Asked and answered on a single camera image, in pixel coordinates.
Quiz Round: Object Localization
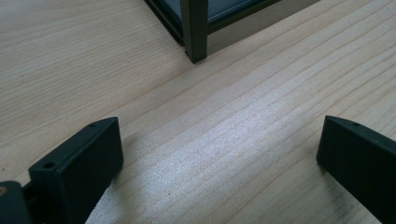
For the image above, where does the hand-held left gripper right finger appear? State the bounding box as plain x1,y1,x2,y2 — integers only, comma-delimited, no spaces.
316,115,396,224

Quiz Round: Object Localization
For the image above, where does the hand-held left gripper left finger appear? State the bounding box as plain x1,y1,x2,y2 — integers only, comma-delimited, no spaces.
27,116,125,224

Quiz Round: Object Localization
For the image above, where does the black metal two-tier rack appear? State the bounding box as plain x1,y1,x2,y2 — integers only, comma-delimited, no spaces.
144,0,283,64

